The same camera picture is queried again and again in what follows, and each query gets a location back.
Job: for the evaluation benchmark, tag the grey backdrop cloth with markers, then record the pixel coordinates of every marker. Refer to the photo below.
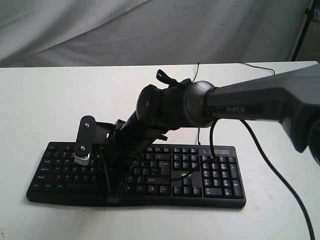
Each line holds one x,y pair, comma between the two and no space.
67,33

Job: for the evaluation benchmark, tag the black acer keyboard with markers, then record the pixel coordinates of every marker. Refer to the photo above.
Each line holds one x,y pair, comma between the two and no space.
166,175

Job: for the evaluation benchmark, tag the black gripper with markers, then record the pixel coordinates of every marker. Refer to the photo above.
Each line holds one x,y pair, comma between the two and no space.
120,144

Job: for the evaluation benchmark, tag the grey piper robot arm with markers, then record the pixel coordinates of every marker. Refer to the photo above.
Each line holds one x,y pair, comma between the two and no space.
290,98

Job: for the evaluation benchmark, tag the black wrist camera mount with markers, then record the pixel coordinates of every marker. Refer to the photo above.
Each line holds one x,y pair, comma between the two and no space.
90,133

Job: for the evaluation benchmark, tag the black tripod stand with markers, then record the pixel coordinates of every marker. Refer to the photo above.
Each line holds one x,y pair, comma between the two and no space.
303,30

